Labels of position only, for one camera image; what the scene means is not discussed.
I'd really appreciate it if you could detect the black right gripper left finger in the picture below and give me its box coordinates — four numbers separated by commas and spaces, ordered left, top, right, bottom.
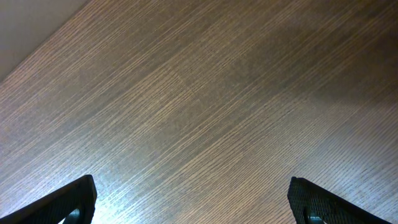
1, 174, 97, 224

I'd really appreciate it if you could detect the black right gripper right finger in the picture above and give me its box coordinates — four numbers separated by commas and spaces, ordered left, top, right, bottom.
287, 177, 389, 224

